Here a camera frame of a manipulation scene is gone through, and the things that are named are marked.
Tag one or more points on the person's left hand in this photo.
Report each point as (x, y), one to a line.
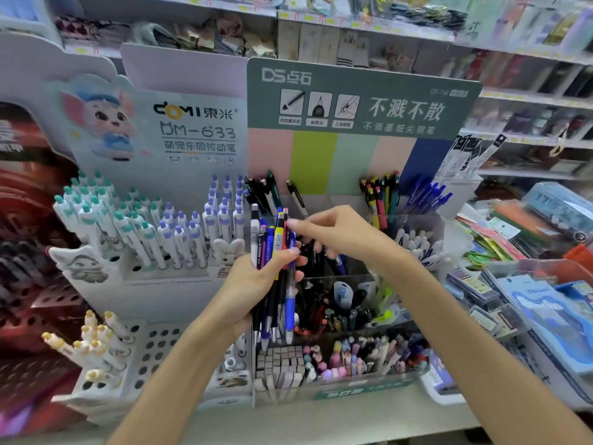
(241, 291)

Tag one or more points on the person's right hand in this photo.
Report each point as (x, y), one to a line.
(352, 231)

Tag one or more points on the person's left thumb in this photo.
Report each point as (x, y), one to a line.
(280, 261)

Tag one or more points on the purple pen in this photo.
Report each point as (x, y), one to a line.
(262, 247)

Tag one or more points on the yellow and black pen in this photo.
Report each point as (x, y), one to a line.
(278, 234)

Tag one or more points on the white and black pen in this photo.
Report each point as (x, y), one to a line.
(255, 231)

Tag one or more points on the clear pen with blue grip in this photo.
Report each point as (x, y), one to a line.
(290, 310)

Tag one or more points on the dark blue pen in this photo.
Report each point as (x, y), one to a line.
(265, 329)

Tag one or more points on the person's right forearm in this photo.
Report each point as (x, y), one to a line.
(468, 347)

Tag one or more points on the person's left forearm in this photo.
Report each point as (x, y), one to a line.
(180, 380)

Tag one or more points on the white bunny figure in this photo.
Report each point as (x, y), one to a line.
(228, 252)

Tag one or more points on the pile of mixed dark pens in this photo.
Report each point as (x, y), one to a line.
(333, 305)

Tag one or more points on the group of black fountain pens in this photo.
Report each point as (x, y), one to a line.
(264, 189)

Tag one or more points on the group of purple-capped white pens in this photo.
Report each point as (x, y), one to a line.
(211, 222)

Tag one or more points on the row of beige eraser blocks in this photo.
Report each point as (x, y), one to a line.
(278, 366)

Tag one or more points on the group of colourful gel pens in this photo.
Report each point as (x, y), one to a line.
(382, 199)

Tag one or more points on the group of pastel pens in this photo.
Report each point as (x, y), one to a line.
(366, 359)

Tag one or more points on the clear acrylic organizer box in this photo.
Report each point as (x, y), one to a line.
(287, 399)

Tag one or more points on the group of white capped pens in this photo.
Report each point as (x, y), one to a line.
(419, 247)

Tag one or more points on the white cartoon mouse display stand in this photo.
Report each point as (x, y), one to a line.
(194, 148)

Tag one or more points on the group of blue ballpoint pens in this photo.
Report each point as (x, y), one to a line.
(424, 194)

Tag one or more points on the green header pen display stand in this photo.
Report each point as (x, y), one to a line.
(370, 111)

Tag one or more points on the group of teal-capped white pens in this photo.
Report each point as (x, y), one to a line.
(97, 213)

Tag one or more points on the white cat figure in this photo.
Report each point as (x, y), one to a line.
(81, 264)

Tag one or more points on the group of yellow-capped cream pens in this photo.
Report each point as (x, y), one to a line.
(99, 347)

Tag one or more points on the white plastic tray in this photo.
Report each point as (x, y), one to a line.
(440, 393)

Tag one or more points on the bunch of black refill packets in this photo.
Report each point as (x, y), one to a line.
(468, 155)

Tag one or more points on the pile of colourful stationery packets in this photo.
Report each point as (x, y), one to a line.
(495, 236)

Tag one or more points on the row of packaged shelf goods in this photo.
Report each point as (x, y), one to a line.
(352, 48)

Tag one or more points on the clear plastic bin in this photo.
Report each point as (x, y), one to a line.
(523, 268)

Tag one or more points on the row of patterned pouches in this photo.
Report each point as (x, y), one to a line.
(185, 36)

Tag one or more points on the red display stand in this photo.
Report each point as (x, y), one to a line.
(28, 282)

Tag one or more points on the blue packaged stationery set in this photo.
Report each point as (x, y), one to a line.
(551, 319)

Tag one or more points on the light blue packaged pencil case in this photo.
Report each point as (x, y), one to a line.
(560, 210)

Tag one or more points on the white store shelving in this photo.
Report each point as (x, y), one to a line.
(532, 97)

